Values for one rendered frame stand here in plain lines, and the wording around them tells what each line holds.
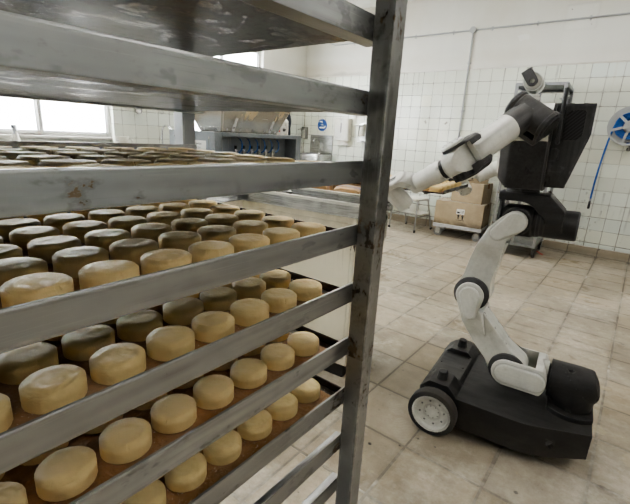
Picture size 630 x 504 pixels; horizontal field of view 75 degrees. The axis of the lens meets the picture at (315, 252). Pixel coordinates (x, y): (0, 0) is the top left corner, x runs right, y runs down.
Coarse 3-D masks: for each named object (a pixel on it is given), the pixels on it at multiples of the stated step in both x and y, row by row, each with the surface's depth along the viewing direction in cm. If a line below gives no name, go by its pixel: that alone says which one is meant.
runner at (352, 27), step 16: (240, 0) 39; (256, 0) 39; (272, 0) 38; (288, 0) 40; (304, 0) 42; (320, 0) 43; (336, 0) 45; (288, 16) 43; (304, 16) 43; (320, 16) 44; (336, 16) 46; (352, 16) 48; (368, 16) 51; (336, 32) 49; (352, 32) 49; (368, 32) 51
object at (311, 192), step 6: (282, 192) 240; (294, 192) 235; (300, 192) 233; (306, 192) 231; (312, 192) 229; (318, 192) 227; (324, 192) 224; (330, 192) 222; (336, 192) 220; (342, 192) 220; (324, 198) 225; (330, 198) 223; (336, 198) 221; (342, 198) 219; (348, 198) 217; (354, 198) 215; (390, 204) 205; (390, 210) 206
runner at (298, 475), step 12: (336, 432) 73; (324, 444) 70; (336, 444) 68; (312, 456) 67; (324, 456) 66; (300, 468) 61; (312, 468) 64; (288, 480) 59; (300, 480) 62; (276, 492) 57; (288, 492) 60
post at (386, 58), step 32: (384, 0) 50; (384, 32) 51; (384, 64) 52; (384, 96) 53; (384, 128) 53; (384, 160) 55; (384, 192) 57; (384, 224) 59; (352, 320) 62; (352, 352) 64; (352, 384) 65; (352, 416) 66; (352, 448) 67; (352, 480) 69
